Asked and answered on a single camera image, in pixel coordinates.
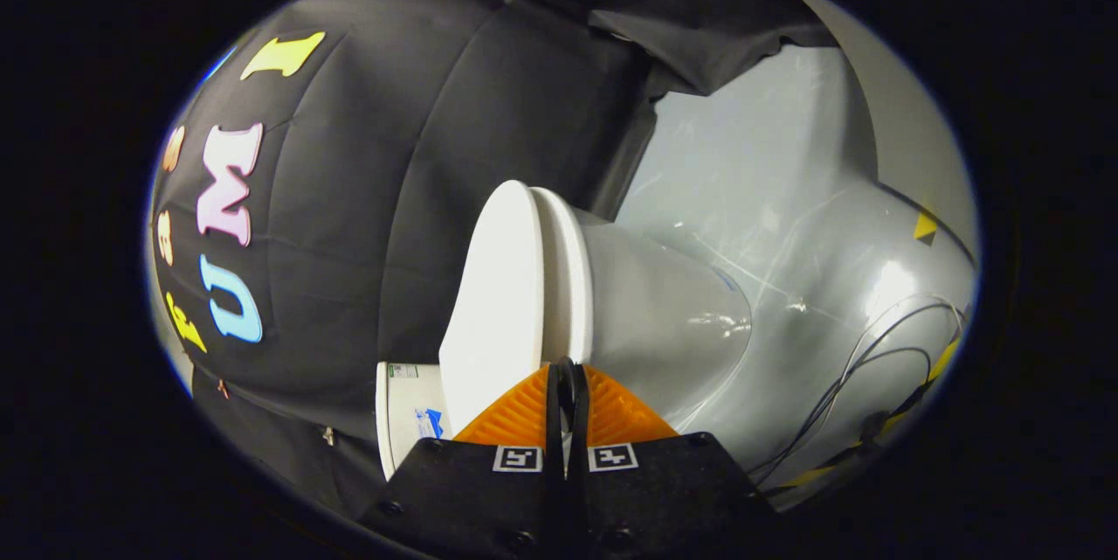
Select yellow black floor tape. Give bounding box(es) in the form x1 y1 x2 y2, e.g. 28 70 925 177
776 335 962 491

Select thin black floor cables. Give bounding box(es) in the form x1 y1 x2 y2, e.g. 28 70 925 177
749 296 967 484

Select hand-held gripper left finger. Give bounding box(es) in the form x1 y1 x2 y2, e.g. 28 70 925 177
362 359 569 560

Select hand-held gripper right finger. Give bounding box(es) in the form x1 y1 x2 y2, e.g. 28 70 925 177
566 359 778 560

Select white toilet seat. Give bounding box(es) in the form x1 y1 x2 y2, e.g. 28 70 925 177
531 187 596 366

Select black backdrop cloth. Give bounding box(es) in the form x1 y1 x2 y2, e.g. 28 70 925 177
148 0 839 526

